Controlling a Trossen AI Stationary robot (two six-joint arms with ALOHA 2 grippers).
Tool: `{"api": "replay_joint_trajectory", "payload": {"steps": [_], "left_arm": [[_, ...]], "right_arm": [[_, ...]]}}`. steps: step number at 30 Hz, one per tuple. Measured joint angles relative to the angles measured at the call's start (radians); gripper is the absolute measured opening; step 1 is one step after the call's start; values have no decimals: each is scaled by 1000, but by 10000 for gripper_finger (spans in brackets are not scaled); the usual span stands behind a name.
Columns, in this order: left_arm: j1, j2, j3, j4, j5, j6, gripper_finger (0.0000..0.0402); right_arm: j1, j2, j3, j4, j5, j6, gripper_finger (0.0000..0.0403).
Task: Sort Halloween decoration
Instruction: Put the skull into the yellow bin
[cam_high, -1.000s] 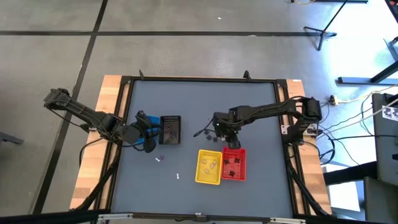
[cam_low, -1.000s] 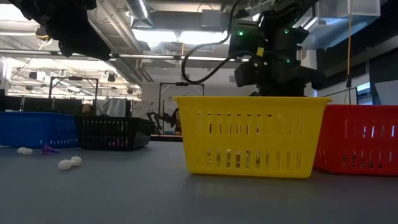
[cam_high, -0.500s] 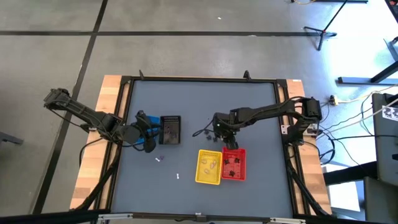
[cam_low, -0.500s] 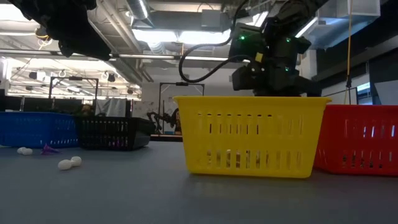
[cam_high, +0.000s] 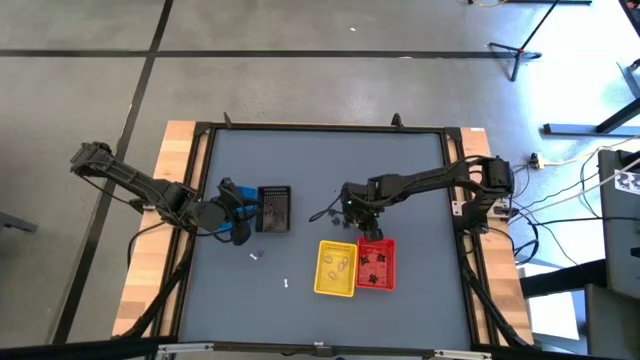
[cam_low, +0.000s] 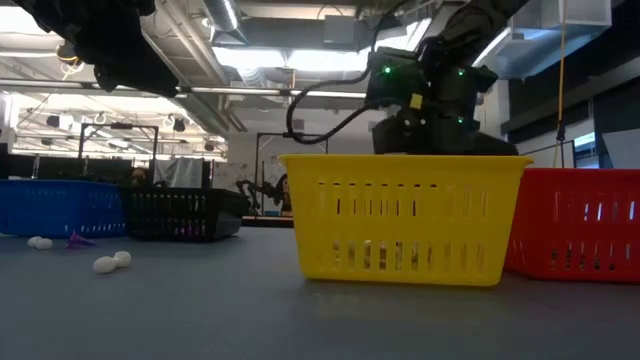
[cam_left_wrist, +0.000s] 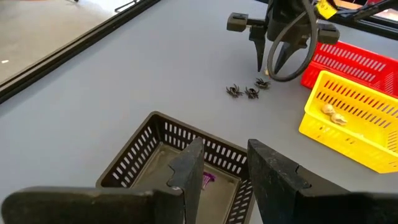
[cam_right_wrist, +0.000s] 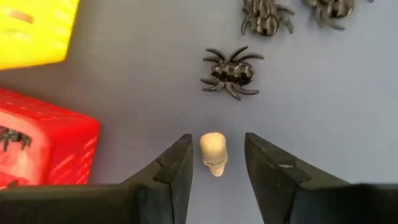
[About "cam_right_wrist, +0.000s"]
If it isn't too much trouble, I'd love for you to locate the cream plastic skull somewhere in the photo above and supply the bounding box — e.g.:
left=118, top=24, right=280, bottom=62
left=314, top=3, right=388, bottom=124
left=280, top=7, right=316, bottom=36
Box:
left=199, top=131, right=229, bottom=178

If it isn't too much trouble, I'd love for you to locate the black plastic spider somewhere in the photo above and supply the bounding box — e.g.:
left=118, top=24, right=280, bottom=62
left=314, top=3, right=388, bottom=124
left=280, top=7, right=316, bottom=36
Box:
left=300, top=0, right=376, bottom=31
left=0, top=126, right=33, bottom=153
left=200, top=45, right=265, bottom=101
left=240, top=0, right=295, bottom=37

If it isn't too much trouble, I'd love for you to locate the red plastic basket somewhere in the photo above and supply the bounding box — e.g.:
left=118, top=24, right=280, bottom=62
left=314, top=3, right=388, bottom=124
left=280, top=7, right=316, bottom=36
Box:
left=0, top=87, right=101, bottom=189

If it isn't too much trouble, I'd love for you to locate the yellow plastic basket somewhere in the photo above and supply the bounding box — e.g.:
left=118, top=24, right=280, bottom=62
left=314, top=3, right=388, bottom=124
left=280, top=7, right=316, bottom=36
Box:
left=0, top=0, right=81, bottom=71

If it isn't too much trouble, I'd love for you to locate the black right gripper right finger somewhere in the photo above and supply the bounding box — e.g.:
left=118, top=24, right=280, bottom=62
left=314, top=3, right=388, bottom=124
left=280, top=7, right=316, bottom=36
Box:
left=244, top=132, right=398, bottom=224

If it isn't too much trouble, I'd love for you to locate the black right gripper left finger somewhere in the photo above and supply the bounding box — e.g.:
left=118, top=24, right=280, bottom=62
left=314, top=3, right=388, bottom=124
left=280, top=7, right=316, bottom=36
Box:
left=0, top=133, right=195, bottom=224

